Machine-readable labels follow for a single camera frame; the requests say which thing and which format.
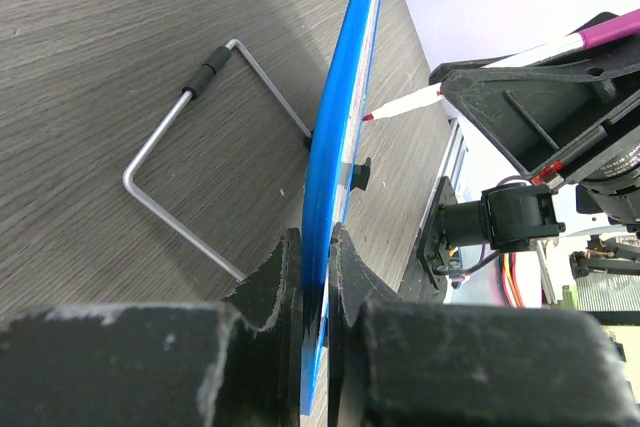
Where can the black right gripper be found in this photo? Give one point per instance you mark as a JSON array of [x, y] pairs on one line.
[[570, 120]]

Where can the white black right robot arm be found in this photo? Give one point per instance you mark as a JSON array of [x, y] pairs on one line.
[[508, 219]]

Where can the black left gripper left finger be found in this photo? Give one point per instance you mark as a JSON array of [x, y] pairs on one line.
[[233, 362]]

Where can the blue framed whiteboard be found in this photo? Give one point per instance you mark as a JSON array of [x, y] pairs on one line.
[[331, 173]]

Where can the white magenta marker pen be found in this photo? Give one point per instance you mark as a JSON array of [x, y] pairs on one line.
[[585, 39]]

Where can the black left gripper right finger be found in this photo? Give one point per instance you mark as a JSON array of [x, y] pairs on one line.
[[398, 363]]

